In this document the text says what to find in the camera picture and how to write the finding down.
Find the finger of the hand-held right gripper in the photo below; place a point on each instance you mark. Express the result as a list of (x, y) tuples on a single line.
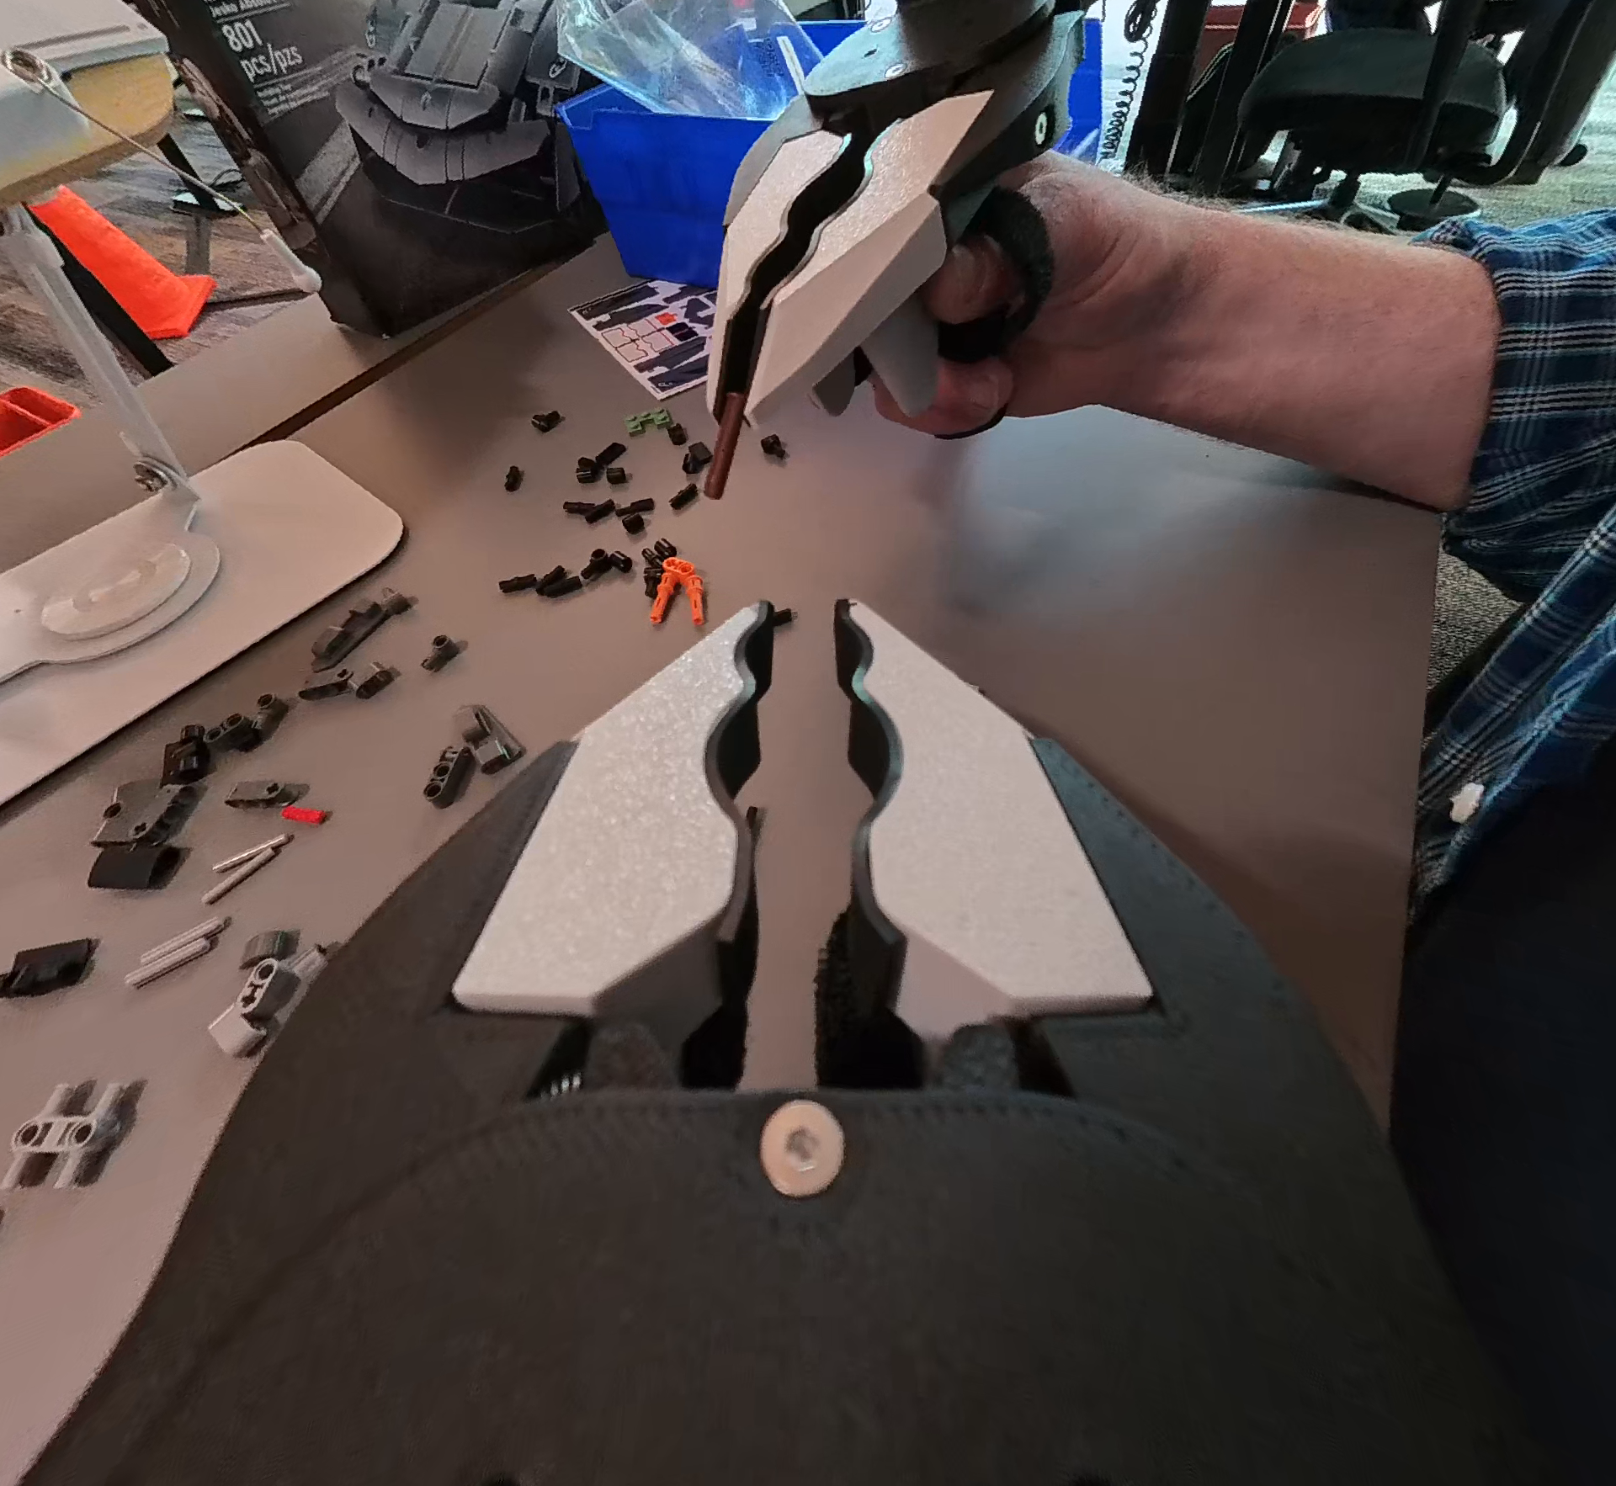
[(771, 188), (871, 238)]

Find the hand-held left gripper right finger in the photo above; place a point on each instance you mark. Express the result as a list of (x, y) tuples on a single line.
[(995, 867)]

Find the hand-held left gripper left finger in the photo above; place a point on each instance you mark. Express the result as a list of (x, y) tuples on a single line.
[(605, 867)]

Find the brown lego axle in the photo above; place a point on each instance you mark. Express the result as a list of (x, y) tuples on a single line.
[(725, 453)]

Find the pile of black lego pins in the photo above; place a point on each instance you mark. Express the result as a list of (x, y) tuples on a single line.
[(605, 464)]

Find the pile of dark lego connectors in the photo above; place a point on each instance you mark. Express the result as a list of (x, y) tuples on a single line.
[(145, 813)]

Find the person's right forearm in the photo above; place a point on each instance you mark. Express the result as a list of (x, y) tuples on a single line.
[(1337, 351)]

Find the lego sticker sheet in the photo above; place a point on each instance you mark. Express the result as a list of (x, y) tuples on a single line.
[(643, 337)]

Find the green lego plate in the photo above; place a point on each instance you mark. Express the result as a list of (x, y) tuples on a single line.
[(649, 422)]

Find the orange lego pin connector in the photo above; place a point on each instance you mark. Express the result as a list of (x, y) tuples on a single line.
[(662, 596), (691, 596)]

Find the short red lego axle pin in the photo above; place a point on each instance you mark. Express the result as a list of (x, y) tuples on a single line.
[(304, 816)]

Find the group of light grey lego pieces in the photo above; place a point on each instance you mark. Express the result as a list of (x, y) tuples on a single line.
[(258, 1001)]

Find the lego set box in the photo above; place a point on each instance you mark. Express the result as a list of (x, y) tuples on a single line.
[(378, 124)]

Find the person's right hand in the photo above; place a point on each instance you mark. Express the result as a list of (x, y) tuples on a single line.
[(1123, 288)]

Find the blue storage bin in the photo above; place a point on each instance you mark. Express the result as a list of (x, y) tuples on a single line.
[(656, 199)]

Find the clear plastic bag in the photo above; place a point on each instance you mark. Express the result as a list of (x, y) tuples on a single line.
[(667, 21)]

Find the orange cone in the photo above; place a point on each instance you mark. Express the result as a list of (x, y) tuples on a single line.
[(114, 274)]

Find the white panel with wooden edge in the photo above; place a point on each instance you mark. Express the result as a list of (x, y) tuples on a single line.
[(64, 36)]

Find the red bin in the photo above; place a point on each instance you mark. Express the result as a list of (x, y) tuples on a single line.
[(32, 422)]

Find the white stand with base plate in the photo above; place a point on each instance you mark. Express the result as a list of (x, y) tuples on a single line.
[(289, 527)]

